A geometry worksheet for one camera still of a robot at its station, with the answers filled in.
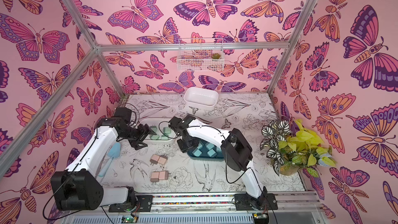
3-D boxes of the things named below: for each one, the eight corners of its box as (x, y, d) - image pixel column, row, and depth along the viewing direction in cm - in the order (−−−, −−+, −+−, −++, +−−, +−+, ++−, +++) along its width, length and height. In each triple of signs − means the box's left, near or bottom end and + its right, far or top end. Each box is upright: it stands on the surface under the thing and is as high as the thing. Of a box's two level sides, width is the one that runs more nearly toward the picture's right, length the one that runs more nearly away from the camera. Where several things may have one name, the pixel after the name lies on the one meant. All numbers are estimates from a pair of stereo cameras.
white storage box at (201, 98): (183, 111, 113) (182, 105, 108) (185, 92, 125) (184, 87, 120) (219, 111, 113) (219, 105, 108) (217, 92, 125) (217, 87, 120)
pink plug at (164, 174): (159, 179, 83) (158, 178, 81) (160, 172, 85) (159, 170, 83) (169, 179, 83) (168, 178, 81) (170, 172, 85) (169, 170, 83)
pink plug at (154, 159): (149, 165, 88) (148, 163, 86) (153, 155, 92) (152, 153, 90) (156, 166, 88) (155, 164, 86) (159, 156, 91) (158, 154, 89)
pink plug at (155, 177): (150, 184, 82) (149, 183, 80) (153, 172, 85) (152, 171, 84) (158, 184, 82) (157, 183, 80) (160, 172, 85) (159, 171, 84)
